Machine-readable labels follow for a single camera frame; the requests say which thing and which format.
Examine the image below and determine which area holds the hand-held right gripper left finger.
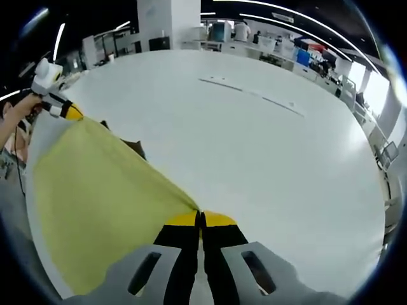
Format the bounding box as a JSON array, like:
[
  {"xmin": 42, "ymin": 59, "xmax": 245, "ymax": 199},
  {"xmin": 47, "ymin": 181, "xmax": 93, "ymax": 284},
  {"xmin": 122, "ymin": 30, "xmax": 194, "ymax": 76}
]
[{"xmin": 62, "ymin": 211, "xmax": 201, "ymax": 305}]

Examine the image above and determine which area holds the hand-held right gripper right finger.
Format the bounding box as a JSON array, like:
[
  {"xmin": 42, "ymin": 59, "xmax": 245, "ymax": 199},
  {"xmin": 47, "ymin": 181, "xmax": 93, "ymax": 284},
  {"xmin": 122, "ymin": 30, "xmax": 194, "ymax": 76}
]
[{"xmin": 200, "ymin": 209, "xmax": 349, "ymax": 305}]

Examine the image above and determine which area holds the yellow blue grey garment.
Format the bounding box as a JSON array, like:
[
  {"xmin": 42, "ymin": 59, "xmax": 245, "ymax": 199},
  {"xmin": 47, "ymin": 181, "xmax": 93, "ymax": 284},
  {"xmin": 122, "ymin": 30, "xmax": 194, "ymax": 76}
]
[{"xmin": 33, "ymin": 118, "xmax": 202, "ymax": 296}]

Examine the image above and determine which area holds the person's left hand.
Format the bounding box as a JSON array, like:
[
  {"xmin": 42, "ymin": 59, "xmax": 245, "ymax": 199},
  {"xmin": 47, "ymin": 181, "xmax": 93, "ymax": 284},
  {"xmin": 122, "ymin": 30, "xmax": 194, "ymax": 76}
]
[{"xmin": 11, "ymin": 94, "xmax": 44, "ymax": 123}]

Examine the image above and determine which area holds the white tall locker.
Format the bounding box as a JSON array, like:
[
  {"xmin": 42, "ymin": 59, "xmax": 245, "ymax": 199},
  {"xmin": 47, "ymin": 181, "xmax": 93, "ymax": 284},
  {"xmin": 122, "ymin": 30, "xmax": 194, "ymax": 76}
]
[{"xmin": 83, "ymin": 35, "xmax": 96, "ymax": 69}]

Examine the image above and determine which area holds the black cabinet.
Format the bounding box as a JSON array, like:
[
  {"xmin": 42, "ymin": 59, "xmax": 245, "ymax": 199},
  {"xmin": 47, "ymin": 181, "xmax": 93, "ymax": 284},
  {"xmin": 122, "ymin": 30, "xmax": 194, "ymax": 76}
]
[{"xmin": 148, "ymin": 36, "xmax": 170, "ymax": 51}]

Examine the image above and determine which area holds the white square pillar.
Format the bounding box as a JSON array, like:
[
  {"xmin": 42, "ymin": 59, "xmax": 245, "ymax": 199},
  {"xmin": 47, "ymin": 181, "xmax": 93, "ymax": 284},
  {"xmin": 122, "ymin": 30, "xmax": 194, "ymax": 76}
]
[{"xmin": 137, "ymin": 0, "xmax": 202, "ymax": 51}]

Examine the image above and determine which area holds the teal front appliance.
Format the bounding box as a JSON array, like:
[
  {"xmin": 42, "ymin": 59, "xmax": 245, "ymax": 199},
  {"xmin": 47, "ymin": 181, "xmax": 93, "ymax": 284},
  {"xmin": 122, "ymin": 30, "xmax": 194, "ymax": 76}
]
[{"xmin": 212, "ymin": 22, "xmax": 227, "ymax": 42}]

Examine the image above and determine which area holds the white cabinet row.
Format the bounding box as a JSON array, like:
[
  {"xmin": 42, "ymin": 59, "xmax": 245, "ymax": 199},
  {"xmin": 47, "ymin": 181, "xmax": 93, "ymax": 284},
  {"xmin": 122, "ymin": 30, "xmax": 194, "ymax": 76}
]
[{"xmin": 203, "ymin": 39, "xmax": 344, "ymax": 93}]

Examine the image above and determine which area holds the blue storage bin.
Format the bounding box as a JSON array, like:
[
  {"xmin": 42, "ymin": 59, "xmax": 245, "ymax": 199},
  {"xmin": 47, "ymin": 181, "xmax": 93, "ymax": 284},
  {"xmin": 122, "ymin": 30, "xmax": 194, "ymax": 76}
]
[{"xmin": 295, "ymin": 48, "xmax": 311, "ymax": 66}]

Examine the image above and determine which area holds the black cable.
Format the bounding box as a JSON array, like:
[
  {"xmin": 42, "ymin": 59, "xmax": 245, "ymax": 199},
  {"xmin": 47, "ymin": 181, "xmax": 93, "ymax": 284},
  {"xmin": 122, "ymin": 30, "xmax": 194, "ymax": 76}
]
[{"xmin": 12, "ymin": 126, "xmax": 28, "ymax": 198}]

